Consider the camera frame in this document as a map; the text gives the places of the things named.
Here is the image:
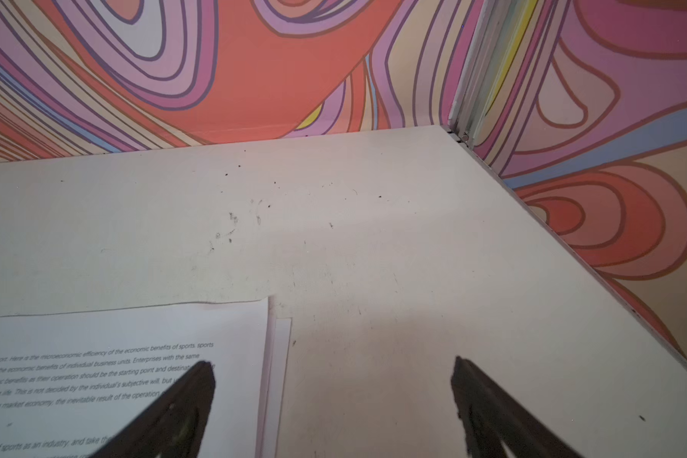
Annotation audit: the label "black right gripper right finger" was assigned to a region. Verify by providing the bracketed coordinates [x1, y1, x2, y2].
[450, 356, 579, 457]

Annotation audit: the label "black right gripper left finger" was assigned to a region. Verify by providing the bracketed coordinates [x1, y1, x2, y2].
[92, 361, 216, 458]

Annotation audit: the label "white printed paper sheets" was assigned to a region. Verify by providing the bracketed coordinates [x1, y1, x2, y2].
[0, 299, 292, 457]

